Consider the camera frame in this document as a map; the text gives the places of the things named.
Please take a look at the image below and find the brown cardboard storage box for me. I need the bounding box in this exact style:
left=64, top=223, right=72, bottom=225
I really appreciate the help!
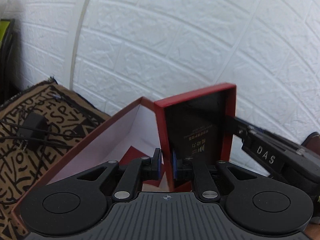
left=11, top=96, right=166, bottom=233

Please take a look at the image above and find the black power adapter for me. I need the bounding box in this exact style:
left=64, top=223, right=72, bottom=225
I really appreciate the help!
left=17, top=112, right=49, bottom=139

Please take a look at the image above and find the red shallow box lid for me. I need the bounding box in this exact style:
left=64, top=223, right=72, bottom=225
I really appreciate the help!
left=154, top=83, right=236, bottom=191

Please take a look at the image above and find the letter pattern brown blanket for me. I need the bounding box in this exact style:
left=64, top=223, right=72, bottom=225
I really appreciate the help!
left=1, top=78, right=110, bottom=239

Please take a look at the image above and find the dark brown headboard panel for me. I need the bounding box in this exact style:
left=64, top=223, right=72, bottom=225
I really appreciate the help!
left=302, top=132, right=319, bottom=147

